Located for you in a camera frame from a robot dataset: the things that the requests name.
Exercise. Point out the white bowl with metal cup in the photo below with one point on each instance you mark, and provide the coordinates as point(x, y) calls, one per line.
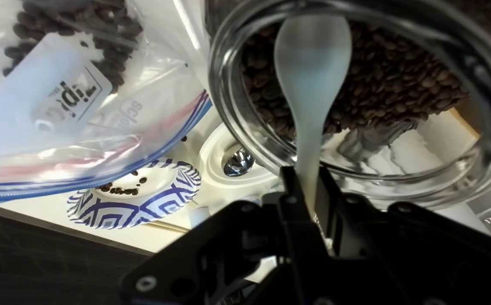
point(213, 169)

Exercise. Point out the blue patterned bowl few beans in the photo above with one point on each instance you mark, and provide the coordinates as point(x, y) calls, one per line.
point(154, 200)

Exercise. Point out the clear zip plastic bag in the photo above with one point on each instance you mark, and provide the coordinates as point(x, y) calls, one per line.
point(59, 112)

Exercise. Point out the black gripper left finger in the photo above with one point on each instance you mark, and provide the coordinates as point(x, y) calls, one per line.
point(293, 191)

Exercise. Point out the glass jar of coffee beans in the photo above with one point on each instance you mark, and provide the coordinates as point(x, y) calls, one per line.
point(403, 73)

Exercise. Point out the white plastic spoon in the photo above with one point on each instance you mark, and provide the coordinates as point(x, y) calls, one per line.
point(313, 61)

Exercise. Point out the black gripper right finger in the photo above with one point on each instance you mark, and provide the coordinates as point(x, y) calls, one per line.
point(330, 196)

